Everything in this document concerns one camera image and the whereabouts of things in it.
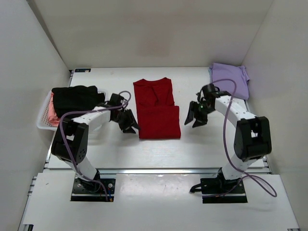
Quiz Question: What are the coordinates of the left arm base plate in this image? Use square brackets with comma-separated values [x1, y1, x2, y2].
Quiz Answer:
[70, 175, 116, 202]

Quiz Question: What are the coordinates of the folded lavender t shirt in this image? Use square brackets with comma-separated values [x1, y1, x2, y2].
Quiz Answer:
[209, 63, 250, 100]

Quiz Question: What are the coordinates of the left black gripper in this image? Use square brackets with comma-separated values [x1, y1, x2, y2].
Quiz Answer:
[112, 108, 141, 134]

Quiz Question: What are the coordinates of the purple cable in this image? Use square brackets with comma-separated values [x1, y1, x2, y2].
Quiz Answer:
[59, 90, 132, 202]
[202, 78, 278, 200]

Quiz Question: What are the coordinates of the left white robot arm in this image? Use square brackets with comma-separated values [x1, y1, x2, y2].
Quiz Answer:
[51, 90, 141, 193]

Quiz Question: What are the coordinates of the red t shirt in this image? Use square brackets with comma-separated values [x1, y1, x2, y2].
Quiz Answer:
[133, 77, 181, 140]

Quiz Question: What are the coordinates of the pink t shirt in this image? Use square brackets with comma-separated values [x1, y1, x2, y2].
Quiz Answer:
[48, 98, 60, 127]

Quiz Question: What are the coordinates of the white plastic laundry basket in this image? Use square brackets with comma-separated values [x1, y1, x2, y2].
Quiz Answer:
[37, 88, 107, 131]

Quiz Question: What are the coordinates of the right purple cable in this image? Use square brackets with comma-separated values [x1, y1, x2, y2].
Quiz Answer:
[202, 78, 278, 200]

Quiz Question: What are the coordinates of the aluminium rail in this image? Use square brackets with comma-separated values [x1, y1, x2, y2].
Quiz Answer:
[43, 167, 270, 175]

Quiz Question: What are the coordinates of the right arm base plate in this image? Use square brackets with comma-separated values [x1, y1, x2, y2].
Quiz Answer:
[200, 178, 248, 204]

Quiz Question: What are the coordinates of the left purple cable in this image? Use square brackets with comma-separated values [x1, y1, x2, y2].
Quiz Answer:
[59, 90, 132, 202]

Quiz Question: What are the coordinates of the black t shirt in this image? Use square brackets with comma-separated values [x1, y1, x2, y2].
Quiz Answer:
[51, 85, 105, 118]

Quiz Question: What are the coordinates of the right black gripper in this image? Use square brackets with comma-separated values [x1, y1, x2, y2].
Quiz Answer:
[184, 102, 214, 128]

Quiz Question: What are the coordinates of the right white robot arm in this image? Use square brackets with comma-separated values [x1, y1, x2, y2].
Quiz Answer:
[184, 84, 272, 197]

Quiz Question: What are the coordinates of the small label sticker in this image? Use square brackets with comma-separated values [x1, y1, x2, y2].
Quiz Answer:
[74, 68, 91, 73]

